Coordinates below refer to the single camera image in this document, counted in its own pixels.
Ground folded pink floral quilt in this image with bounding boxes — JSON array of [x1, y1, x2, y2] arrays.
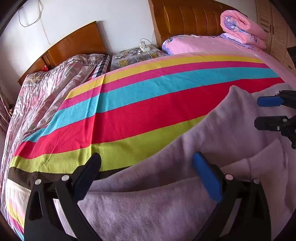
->
[[220, 10, 267, 49]]

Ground beige wooden wardrobe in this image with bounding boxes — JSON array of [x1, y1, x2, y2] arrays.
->
[[256, 0, 295, 74]]

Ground pink bed sheet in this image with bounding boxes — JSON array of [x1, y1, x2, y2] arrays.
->
[[162, 35, 295, 88]]

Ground white hanging power cable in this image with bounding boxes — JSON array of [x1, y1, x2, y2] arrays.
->
[[17, 0, 44, 28]]

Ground floral pink grey quilt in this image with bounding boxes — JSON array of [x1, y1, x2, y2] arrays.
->
[[0, 53, 110, 176]]

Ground nightstand with floral cloth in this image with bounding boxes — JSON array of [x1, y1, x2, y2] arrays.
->
[[110, 45, 168, 71]]

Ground white power strip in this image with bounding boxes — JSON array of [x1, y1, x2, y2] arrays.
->
[[140, 41, 151, 52]]

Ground large wooden headboard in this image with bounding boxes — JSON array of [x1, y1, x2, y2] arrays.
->
[[148, 0, 234, 46]]

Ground lilac sweatpants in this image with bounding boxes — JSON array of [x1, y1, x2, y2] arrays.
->
[[78, 83, 295, 240]]

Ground rainbow striped blanket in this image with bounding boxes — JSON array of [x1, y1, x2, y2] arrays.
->
[[1, 53, 283, 238]]

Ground pink patterned curtain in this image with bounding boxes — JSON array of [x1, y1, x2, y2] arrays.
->
[[0, 90, 11, 134]]

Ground small wooden headboard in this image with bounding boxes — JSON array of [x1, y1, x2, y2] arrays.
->
[[18, 21, 107, 85]]

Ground eyeglasses on nightstand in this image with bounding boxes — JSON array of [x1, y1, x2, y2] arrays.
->
[[126, 48, 142, 55]]

